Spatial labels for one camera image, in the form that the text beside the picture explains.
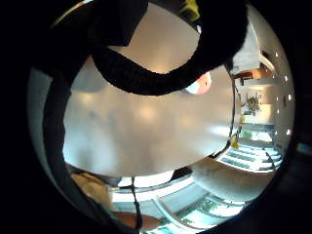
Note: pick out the white round table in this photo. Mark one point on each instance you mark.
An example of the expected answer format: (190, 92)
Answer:
(229, 182)

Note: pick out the wooden shelf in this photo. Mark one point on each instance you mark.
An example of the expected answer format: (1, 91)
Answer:
(253, 74)

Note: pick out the potted green plant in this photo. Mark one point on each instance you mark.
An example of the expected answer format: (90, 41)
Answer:
(253, 104)

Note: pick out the yellow tag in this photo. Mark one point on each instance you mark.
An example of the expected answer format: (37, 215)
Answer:
(234, 142)

